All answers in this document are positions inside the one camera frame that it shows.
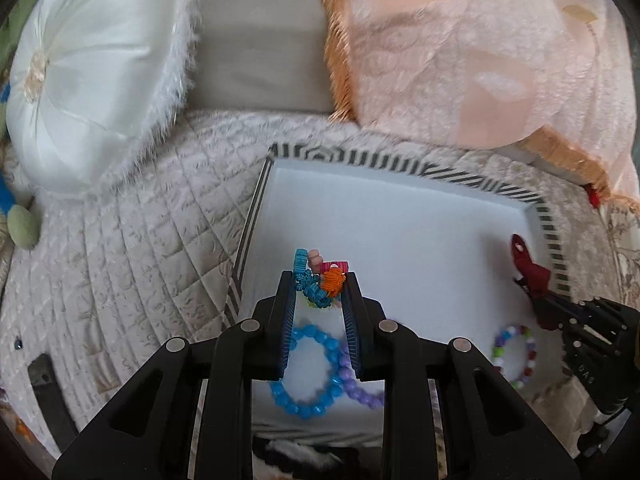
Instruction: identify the round white satin cushion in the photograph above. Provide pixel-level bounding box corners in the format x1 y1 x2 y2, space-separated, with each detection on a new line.
6 0 198 196

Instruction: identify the beige headboard cushion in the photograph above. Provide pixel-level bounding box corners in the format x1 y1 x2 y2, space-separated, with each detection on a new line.
189 0 333 114

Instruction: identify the small red object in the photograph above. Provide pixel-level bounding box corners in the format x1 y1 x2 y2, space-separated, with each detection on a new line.
584 184 601 209

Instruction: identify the peach fringed blanket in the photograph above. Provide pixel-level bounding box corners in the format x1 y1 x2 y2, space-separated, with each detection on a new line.
321 0 639 202

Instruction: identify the blue bead bracelet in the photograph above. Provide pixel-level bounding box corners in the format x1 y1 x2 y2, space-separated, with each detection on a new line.
268 323 347 421

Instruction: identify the blue orange knitted bracelet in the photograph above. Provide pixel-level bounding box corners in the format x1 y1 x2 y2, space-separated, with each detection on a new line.
292 247 350 309

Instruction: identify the multicolour bead bracelet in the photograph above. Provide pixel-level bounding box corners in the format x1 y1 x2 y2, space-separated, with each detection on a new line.
491 324 539 391

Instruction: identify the quilted beige bedspread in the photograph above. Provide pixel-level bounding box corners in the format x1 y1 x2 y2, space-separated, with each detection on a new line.
1 113 639 454

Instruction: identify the purple bead bracelet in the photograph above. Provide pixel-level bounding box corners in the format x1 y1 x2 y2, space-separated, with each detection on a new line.
337 339 386 410

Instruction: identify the striped hexagonal white tray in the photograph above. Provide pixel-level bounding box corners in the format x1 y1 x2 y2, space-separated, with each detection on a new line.
221 142 573 449

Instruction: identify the red velvet bow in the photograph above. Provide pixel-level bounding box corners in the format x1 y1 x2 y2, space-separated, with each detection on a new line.
511 234 551 304

